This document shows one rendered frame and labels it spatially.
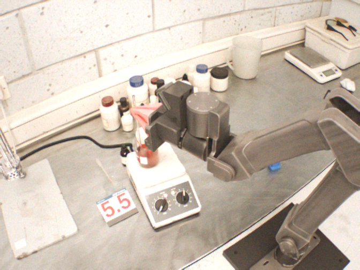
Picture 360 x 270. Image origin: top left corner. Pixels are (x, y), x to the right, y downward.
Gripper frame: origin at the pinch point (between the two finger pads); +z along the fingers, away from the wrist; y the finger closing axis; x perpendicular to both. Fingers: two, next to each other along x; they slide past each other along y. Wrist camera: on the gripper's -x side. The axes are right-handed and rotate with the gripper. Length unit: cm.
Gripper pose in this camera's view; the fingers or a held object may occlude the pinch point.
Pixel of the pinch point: (135, 111)
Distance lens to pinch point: 68.1
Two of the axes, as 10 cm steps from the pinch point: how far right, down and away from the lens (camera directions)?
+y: -6.0, 5.5, -5.8
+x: 0.3, 7.4, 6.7
